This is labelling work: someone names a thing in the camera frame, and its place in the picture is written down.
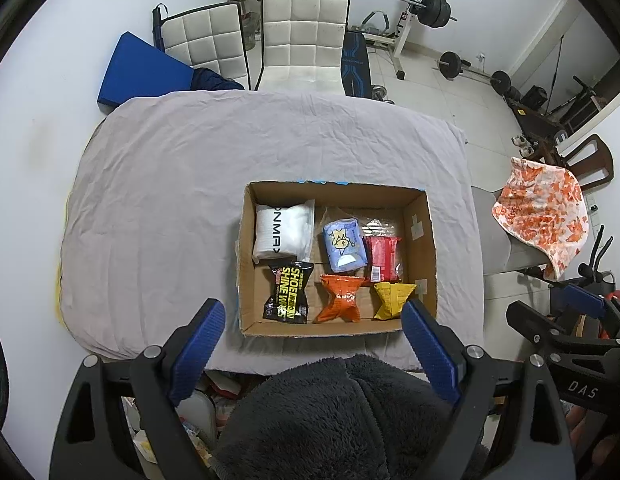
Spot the orange snack packet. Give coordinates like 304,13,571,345
314,274,365,324

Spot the dark folded umbrella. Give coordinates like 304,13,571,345
152,4,167,53

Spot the orange patterned towel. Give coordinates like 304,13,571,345
492,156,589,281

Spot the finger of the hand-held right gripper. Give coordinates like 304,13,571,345
560,282,620,321
506,300,620,361

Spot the black exercise machine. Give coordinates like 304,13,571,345
550,75,610,131

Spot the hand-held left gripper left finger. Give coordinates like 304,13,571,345
49,298,225,480

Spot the blue foam mat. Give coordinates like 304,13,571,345
98,32,195,111

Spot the black box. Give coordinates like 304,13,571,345
520,87,547,110

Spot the dark blue garment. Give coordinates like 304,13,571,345
190,67,245,92

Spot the black cable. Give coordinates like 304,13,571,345
0,310,11,416

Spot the white padded chair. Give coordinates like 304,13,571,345
254,0,351,96
160,2,251,91

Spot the brown wooden chair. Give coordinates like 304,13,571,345
534,133,614,193

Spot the blue tissue packet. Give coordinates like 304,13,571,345
322,217,368,273

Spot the short barbell with black plates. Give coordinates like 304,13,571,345
436,51,513,96

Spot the person's dark fleece clothing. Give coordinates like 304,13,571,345
212,354,490,480

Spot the black padded bench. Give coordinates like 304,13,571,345
507,100,563,137

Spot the black wipes packet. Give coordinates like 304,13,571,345
262,261,315,324

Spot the red snack packet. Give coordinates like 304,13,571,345
364,235,405,282

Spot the cardboard box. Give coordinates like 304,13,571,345
236,180,438,338

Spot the black weight bench pad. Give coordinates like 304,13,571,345
341,30,373,98

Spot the grey tablecloth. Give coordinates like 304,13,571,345
57,91,485,376

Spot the grey upholstered chair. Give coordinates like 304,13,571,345
472,185,555,276

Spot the white plastic bag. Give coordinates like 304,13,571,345
252,201,315,264

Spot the yellow snack packet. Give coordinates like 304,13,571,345
373,281,417,321

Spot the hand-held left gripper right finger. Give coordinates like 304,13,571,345
401,299,576,480

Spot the yellow sheet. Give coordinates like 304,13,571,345
54,270,67,331

